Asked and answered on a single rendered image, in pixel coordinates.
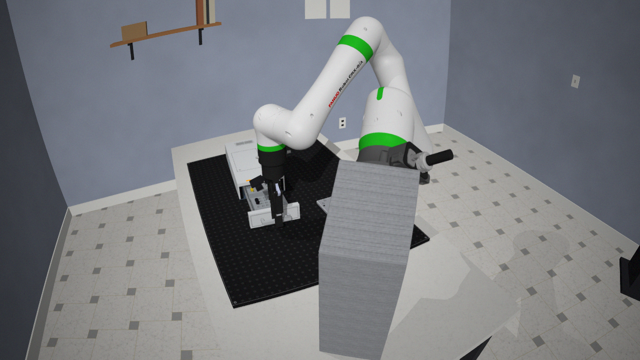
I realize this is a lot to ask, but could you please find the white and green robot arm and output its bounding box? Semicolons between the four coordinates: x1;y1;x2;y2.
253;16;454;185

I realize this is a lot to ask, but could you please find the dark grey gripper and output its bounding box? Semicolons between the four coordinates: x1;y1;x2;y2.
261;163;285;228

